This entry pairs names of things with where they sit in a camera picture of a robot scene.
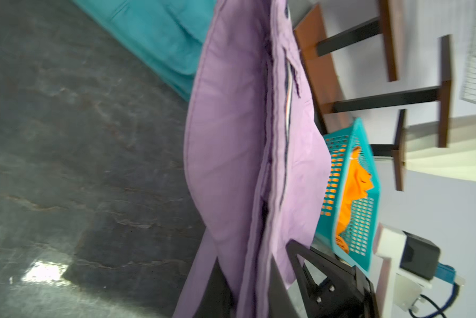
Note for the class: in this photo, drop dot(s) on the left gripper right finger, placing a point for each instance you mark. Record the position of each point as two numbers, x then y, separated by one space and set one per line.
279 303

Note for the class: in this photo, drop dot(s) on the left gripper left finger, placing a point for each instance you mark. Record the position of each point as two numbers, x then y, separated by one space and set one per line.
217 300

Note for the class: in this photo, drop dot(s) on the brown wooden tiered stand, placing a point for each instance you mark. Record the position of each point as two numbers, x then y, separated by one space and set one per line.
361 69

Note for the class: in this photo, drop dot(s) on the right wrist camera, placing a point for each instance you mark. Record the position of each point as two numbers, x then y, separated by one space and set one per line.
410 263

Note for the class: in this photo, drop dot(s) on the teal folded pants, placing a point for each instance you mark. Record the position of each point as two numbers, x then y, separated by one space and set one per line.
167 36

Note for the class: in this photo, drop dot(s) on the purple pants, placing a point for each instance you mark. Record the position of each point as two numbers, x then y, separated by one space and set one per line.
255 162

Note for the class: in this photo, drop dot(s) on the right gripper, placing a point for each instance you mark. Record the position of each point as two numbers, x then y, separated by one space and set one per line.
330 288

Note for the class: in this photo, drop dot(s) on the teal plastic basket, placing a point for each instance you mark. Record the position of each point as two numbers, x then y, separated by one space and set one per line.
364 220

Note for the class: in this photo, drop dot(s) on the orange pants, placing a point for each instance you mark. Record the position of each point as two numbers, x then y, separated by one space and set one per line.
357 184

